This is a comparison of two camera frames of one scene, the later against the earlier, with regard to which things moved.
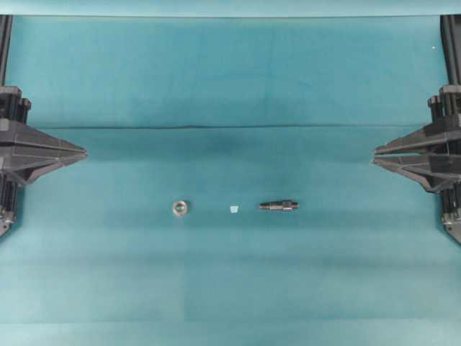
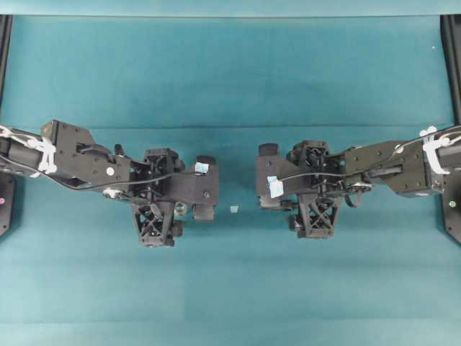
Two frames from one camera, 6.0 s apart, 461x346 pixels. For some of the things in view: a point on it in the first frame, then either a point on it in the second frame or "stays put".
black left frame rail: [5, 34] stays put
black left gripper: [14, 132] -> [145, 174]
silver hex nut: [180, 208] stays put
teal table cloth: [227, 196] stays put
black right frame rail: [450, 25] stays put
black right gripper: [431, 154] -> [318, 166]
